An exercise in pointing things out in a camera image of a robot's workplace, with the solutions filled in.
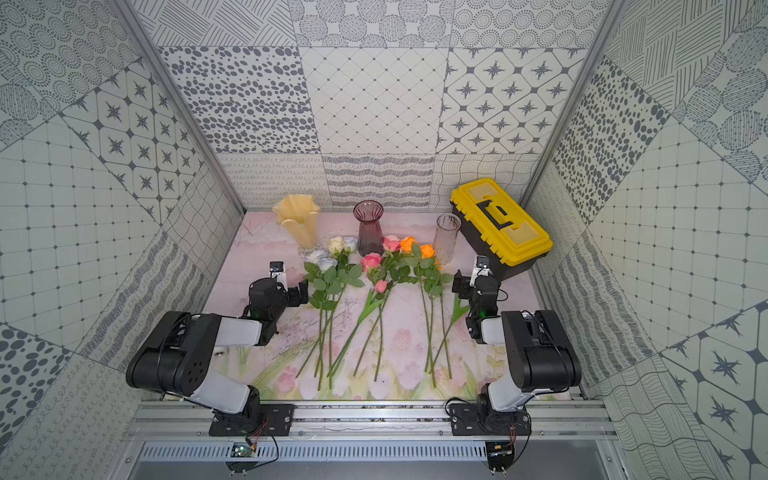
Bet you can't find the orange rose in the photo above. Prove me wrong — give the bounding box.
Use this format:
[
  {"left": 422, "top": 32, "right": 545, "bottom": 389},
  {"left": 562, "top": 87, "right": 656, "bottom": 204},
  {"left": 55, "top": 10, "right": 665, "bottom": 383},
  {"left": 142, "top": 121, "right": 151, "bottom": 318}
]
[
  {"left": 400, "top": 237, "right": 435, "bottom": 373},
  {"left": 426, "top": 256, "right": 453, "bottom": 384},
  {"left": 414, "top": 244, "right": 443, "bottom": 387}
]

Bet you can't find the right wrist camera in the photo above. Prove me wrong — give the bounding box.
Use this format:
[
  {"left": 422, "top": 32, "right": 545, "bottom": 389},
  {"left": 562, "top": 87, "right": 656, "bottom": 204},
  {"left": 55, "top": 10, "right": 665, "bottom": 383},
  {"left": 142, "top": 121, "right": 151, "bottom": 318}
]
[{"left": 470, "top": 255, "right": 492, "bottom": 287}]

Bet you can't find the pink rose left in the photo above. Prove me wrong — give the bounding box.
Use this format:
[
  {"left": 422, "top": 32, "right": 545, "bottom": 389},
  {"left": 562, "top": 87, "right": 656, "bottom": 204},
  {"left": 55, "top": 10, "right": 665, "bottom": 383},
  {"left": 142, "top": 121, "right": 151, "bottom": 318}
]
[{"left": 353, "top": 252, "right": 385, "bottom": 378}]

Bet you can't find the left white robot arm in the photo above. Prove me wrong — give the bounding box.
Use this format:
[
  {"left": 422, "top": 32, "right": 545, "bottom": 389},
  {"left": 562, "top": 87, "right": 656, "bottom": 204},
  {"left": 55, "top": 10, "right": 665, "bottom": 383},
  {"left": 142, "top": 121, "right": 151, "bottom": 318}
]
[{"left": 126, "top": 276, "right": 309, "bottom": 422}]

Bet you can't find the yellow tulip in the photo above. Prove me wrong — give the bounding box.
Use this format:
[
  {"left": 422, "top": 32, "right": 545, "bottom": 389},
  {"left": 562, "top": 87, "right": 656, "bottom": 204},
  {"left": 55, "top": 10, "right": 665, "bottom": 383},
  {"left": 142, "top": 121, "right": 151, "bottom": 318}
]
[{"left": 432, "top": 293, "right": 470, "bottom": 377}]

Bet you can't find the cream white rose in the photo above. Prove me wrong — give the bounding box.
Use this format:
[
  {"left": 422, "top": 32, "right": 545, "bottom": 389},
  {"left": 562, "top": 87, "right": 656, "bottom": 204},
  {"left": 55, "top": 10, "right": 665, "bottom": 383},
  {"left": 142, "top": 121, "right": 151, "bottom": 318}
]
[{"left": 327, "top": 236, "right": 348, "bottom": 387}]

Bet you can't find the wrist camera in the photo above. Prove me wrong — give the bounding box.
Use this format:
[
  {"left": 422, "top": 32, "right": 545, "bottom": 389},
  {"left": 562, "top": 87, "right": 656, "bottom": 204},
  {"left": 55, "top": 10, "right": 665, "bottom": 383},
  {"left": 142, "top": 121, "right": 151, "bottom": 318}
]
[
  {"left": 269, "top": 261, "right": 288, "bottom": 290},
  {"left": 470, "top": 255, "right": 492, "bottom": 287}
]

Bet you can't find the purple glass vase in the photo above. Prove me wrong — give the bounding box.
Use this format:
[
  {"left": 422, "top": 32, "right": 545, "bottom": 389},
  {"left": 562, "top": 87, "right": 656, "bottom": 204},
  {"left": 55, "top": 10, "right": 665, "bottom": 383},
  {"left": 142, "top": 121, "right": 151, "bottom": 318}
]
[{"left": 353, "top": 200, "right": 384, "bottom": 256}]

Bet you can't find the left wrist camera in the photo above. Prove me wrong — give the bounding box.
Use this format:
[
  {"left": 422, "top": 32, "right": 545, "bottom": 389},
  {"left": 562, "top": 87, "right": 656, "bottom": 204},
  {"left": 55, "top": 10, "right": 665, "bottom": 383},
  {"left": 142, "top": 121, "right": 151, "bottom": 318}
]
[{"left": 269, "top": 261, "right": 288, "bottom": 290}]

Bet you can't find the floral pink table mat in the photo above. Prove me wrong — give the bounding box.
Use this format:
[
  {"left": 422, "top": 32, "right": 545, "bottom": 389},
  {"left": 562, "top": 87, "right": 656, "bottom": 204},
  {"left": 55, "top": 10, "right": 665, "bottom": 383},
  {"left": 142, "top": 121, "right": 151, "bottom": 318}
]
[{"left": 173, "top": 209, "right": 562, "bottom": 402}]

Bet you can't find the white-blue rose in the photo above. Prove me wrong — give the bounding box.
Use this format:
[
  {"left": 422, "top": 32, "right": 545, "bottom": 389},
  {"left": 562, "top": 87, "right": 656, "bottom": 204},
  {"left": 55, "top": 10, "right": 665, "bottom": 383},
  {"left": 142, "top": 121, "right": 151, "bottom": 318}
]
[
  {"left": 299, "top": 252, "right": 350, "bottom": 387},
  {"left": 325, "top": 236, "right": 362, "bottom": 350},
  {"left": 304, "top": 249, "right": 336, "bottom": 389}
]

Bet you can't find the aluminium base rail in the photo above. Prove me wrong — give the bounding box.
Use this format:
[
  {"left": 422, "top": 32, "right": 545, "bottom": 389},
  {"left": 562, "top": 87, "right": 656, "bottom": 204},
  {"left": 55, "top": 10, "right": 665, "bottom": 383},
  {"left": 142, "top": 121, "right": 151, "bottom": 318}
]
[{"left": 125, "top": 400, "right": 618, "bottom": 463}]

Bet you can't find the yellow ruffled vase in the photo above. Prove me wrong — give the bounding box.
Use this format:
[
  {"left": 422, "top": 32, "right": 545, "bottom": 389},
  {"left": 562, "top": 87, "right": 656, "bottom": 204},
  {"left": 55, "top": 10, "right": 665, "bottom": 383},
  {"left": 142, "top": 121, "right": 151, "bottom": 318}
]
[{"left": 272, "top": 194, "right": 321, "bottom": 250}]

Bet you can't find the pink rose pair stem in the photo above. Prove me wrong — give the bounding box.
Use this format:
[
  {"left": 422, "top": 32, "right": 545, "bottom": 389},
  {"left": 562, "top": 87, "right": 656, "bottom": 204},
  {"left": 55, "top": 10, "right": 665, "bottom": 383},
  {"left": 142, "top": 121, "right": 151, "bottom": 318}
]
[{"left": 369, "top": 235, "right": 411, "bottom": 381}]

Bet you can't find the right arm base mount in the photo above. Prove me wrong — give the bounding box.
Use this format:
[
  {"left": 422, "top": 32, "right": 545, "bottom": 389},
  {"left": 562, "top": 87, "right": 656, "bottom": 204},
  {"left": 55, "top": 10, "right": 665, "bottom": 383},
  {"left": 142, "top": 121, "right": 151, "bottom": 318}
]
[{"left": 445, "top": 402, "right": 532, "bottom": 436}]

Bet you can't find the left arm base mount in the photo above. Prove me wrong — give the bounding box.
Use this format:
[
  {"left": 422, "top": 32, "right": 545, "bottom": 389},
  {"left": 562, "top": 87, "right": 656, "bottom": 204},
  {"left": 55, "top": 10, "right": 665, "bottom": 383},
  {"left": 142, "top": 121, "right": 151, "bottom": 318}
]
[{"left": 208, "top": 403, "right": 296, "bottom": 437}]

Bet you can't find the pink tulip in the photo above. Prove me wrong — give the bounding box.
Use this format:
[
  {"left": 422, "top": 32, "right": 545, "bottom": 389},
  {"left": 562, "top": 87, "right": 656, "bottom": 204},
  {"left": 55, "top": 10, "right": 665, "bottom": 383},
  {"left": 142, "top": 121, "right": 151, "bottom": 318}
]
[{"left": 328, "top": 280, "right": 389, "bottom": 379}]

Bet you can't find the clear glass vase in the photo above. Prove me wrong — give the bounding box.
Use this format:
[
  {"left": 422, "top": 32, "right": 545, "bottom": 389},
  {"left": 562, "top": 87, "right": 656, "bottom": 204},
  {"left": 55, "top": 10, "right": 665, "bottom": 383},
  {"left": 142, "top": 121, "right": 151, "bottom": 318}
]
[{"left": 433, "top": 213, "right": 461, "bottom": 266}]

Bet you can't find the yellow black toolbox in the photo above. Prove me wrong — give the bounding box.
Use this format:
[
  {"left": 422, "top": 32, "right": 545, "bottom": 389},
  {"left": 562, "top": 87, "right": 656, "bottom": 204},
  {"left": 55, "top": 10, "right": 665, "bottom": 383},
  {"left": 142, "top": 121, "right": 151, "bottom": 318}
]
[{"left": 450, "top": 178, "right": 553, "bottom": 281}]

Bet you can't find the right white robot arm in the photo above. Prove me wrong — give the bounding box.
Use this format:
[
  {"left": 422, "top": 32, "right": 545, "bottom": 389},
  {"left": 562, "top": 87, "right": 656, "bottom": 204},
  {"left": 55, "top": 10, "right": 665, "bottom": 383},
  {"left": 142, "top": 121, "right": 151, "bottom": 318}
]
[{"left": 452, "top": 273, "right": 582, "bottom": 414}]

